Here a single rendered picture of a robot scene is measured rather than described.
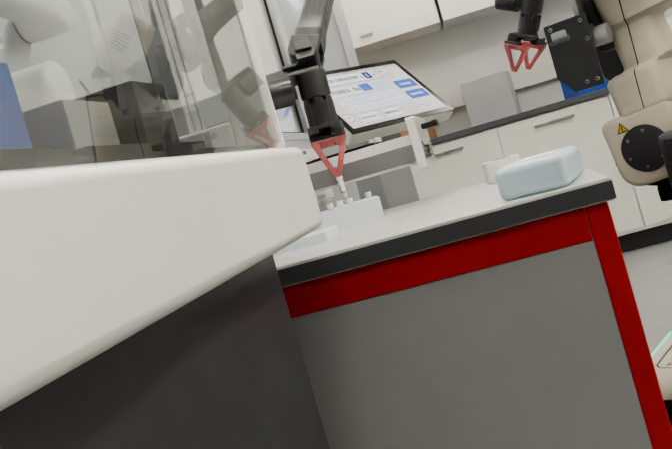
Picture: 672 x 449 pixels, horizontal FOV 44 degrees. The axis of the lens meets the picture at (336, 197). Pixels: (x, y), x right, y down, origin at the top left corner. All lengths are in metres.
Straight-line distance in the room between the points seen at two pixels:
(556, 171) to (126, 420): 0.68
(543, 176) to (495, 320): 0.20
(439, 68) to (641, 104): 3.55
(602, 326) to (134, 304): 0.75
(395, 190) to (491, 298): 1.68
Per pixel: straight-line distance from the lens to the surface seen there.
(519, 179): 1.12
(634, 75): 1.93
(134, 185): 0.54
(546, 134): 4.70
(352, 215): 1.52
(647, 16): 1.97
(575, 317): 1.13
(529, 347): 1.14
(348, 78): 2.82
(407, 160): 1.69
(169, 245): 0.57
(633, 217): 4.80
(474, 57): 5.41
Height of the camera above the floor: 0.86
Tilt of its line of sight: 1 degrees down
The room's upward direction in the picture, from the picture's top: 16 degrees counter-clockwise
